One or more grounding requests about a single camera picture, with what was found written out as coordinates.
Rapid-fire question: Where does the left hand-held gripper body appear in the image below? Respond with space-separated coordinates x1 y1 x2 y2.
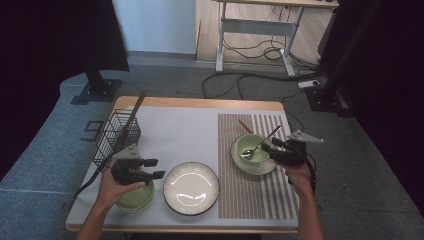
110 143 151 187

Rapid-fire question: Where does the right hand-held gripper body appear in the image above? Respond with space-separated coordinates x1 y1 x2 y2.
276 129 325 167

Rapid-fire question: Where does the green ceramic bowl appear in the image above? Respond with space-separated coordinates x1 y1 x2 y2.
118 181 155 209
236 133 272 164
116 198 156 213

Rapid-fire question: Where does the metal spoon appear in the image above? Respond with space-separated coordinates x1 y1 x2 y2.
240 125 283 159

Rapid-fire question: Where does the white plate with dark rim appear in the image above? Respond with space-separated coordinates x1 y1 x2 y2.
230 137 278 176
163 161 220 217

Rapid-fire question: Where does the black wire cutlery basket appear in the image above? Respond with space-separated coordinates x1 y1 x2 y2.
92 108 142 168

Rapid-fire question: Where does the person's left hand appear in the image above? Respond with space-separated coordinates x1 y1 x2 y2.
96 163 148 211

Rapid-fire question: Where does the person's right hand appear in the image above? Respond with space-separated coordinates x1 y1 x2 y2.
283 161 316 198

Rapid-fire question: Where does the white table cover sheet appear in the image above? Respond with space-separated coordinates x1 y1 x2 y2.
65 105 301 231

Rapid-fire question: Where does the brown striped woven placemat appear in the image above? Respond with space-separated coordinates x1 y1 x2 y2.
217 113 301 220

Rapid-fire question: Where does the black metal stand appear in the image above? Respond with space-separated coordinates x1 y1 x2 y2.
303 0 384 118

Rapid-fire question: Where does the white power strip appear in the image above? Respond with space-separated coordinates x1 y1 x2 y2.
297 79 322 90

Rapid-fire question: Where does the light wooden table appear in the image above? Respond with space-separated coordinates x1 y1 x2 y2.
65 95 301 234

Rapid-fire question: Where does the black curtain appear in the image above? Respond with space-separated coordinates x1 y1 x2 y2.
0 0 130 181
318 0 424 218

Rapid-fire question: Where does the thin black floor cable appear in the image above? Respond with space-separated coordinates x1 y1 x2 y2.
280 90 305 141

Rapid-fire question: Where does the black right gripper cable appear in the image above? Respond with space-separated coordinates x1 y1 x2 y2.
304 153 318 196

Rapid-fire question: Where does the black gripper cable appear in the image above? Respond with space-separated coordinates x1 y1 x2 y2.
304 153 318 196
73 166 113 199

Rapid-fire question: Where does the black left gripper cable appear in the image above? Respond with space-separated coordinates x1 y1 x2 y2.
73 166 113 199

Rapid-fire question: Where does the long black floor cable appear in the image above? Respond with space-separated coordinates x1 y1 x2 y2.
201 71 323 100

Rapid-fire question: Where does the black stand with base plate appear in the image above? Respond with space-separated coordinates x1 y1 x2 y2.
70 61 123 106

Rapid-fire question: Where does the black cable tangle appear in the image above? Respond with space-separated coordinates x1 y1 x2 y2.
222 33 323 73

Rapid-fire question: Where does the white metal frame desk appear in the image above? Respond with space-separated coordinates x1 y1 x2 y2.
213 0 340 78

